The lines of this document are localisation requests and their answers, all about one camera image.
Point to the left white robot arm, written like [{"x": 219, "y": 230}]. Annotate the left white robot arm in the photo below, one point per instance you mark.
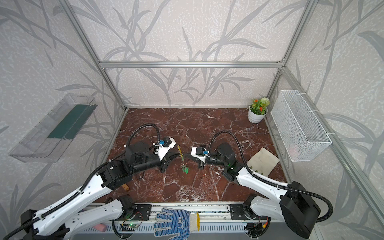
[{"x": 61, "y": 219}]

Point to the green circuit board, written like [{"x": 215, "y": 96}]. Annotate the green circuit board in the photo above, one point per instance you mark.
[{"x": 129, "y": 227}]

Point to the white wire mesh basket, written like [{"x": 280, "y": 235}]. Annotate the white wire mesh basket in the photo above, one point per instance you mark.
[{"x": 302, "y": 134}]

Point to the clear plastic wall shelf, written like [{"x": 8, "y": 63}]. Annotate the clear plastic wall shelf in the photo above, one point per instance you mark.
[{"x": 49, "y": 139}]

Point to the potted plant white pot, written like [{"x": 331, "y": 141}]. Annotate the potted plant white pot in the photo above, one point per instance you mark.
[{"x": 257, "y": 110}]

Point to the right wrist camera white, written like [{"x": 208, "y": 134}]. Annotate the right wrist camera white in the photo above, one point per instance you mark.
[{"x": 201, "y": 153}]

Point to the metal keyring with green tags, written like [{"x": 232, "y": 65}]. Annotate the metal keyring with green tags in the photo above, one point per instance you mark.
[{"x": 184, "y": 166}]

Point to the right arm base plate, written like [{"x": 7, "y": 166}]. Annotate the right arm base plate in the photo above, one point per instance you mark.
[{"x": 241, "y": 212}]

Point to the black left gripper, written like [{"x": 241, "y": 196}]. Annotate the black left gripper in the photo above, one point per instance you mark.
[{"x": 163, "y": 162}]

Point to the beige sponge pad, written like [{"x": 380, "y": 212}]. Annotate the beige sponge pad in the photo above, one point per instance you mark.
[{"x": 263, "y": 162}]

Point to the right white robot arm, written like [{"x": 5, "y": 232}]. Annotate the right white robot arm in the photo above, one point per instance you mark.
[{"x": 291, "y": 203}]

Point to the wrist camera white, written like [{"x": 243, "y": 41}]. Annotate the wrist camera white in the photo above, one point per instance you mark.
[
  {"x": 163, "y": 146},
  {"x": 201, "y": 153}
]

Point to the blue white work glove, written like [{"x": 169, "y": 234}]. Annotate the blue white work glove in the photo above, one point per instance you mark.
[{"x": 178, "y": 224}]

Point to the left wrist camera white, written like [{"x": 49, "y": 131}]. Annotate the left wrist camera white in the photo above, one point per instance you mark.
[{"x": 163, "y": 146}]

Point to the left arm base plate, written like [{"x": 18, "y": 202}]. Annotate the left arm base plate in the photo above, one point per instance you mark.
[{"x": 141, "y": 213}]

